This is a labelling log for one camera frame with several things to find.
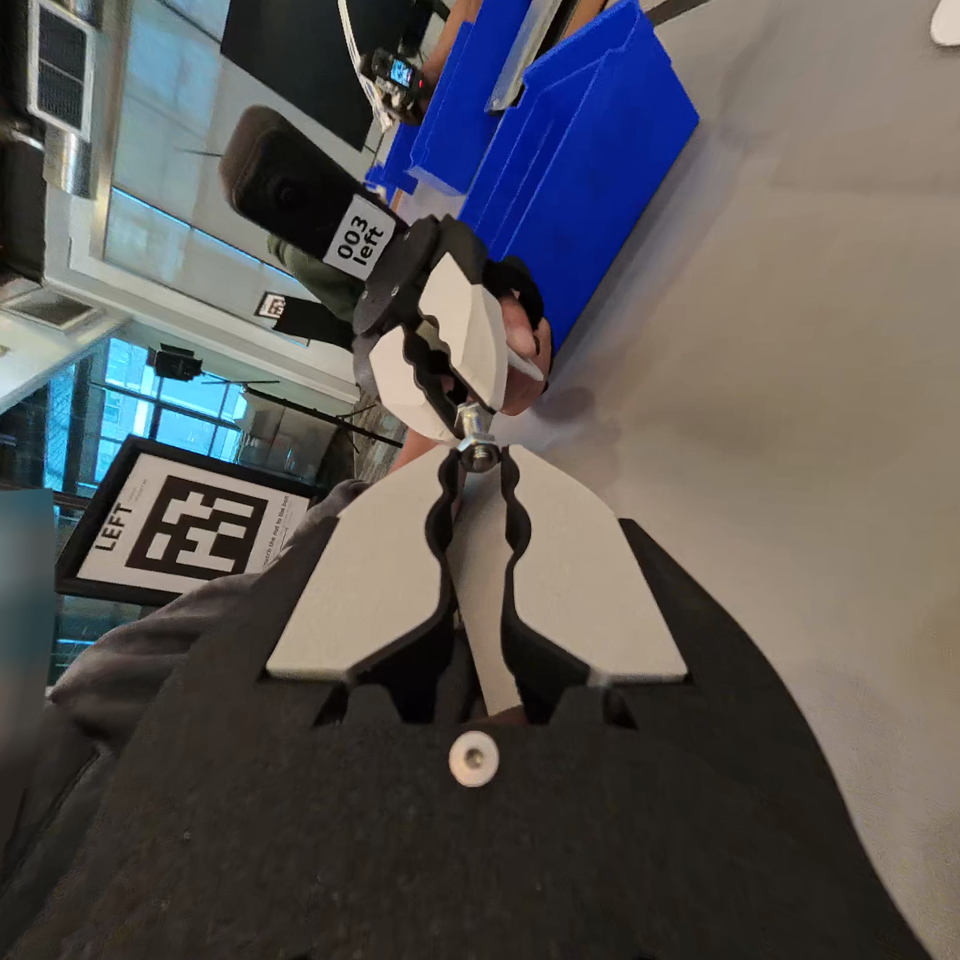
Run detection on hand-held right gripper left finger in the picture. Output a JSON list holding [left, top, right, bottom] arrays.
[[267, 444, 478, 709]]

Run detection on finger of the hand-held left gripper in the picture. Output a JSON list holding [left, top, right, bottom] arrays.
[[368, 323, 463, 444], [417, 252, 544, 414]]

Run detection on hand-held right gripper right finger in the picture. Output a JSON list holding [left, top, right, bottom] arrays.
[[483, 444, 688, 709]]

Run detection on silver hex nut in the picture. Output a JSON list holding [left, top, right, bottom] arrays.
[[456, 432, 505, 475]]

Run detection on blue plastic bin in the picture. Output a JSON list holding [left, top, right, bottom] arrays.
[[365, 123, 421, 196], [458, 0, 702, 354], [405, 0, 534, 196]]

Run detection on person's left hand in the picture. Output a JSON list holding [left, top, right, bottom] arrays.
[[492, 297, 556, 421]]

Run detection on black monitor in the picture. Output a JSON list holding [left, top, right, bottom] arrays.
[[218, 0, 429, 151]]

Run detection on person's dark clothing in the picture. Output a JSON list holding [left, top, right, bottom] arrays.
[[0, 480, 451, 960]]

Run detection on black white marker board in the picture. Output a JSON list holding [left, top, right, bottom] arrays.
[[57, 435, 324, 609]]

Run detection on grey metal plate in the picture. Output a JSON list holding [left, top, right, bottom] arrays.
[[488, 0, 568, 114]]

